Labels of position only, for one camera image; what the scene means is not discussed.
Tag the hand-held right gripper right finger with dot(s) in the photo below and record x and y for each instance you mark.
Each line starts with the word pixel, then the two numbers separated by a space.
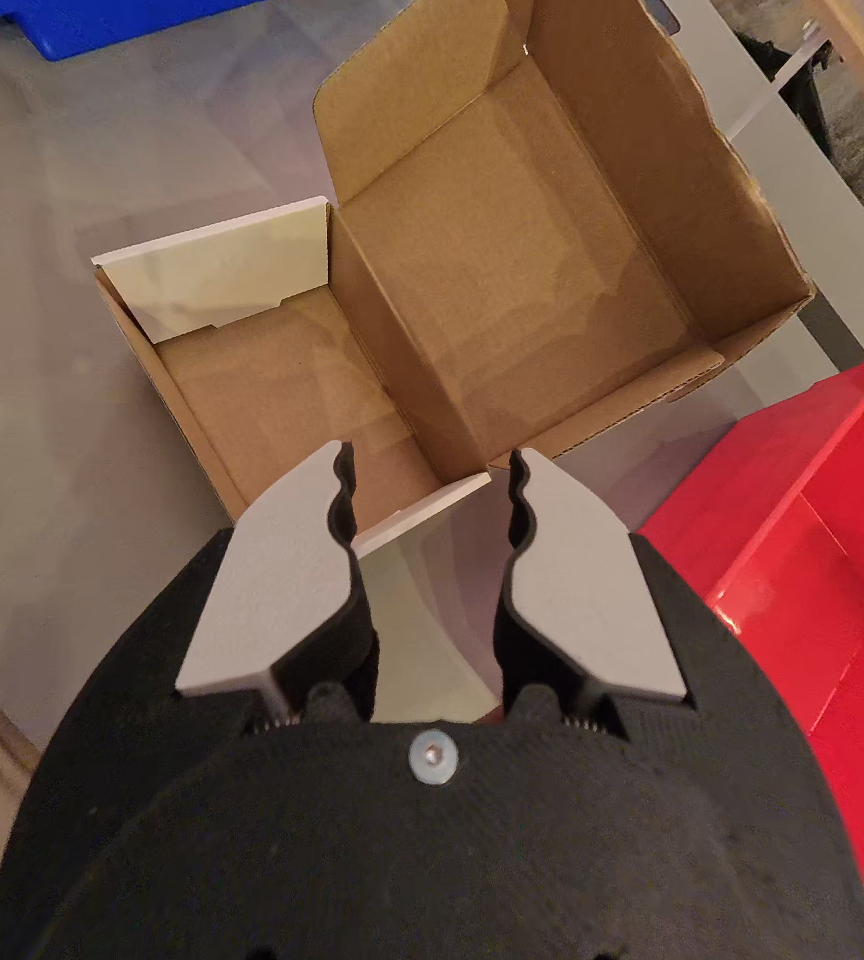
pixel 589 592

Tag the blue plastic bin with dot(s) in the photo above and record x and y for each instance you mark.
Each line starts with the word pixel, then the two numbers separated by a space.
pixel 64 22

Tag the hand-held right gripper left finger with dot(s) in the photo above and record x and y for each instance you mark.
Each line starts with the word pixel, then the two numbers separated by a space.
pixel 274 592

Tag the red plastic bin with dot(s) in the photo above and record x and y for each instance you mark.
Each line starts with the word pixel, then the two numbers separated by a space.
pixel 814 600

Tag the black chair base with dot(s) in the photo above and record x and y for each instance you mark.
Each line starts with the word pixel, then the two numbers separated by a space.
pixel 799 97

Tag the white cardboard box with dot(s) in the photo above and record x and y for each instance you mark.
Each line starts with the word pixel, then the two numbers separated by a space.
pixel 514 262

